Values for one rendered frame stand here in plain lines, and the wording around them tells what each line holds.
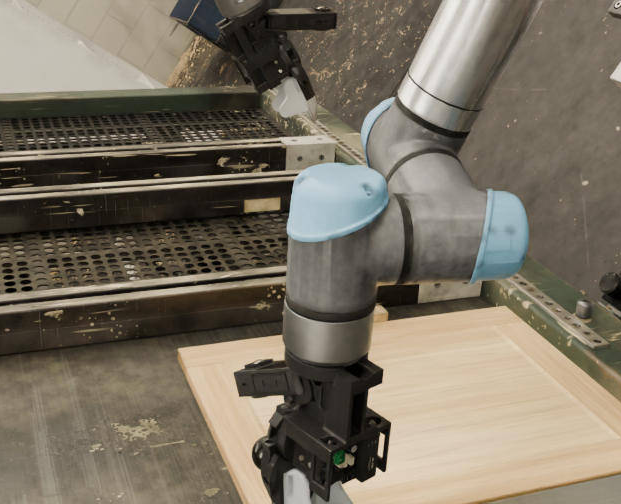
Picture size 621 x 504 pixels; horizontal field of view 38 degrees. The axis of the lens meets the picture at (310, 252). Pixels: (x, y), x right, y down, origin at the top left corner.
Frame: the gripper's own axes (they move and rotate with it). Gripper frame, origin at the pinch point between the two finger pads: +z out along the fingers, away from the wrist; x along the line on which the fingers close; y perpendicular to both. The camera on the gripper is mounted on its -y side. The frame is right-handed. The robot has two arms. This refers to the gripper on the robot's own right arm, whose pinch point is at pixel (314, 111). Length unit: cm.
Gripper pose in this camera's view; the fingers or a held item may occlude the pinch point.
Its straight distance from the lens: 145.6
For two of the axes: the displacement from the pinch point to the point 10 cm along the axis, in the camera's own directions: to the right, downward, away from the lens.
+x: 3.6, 3.9, -8.5
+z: 4.2, 7.5, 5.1
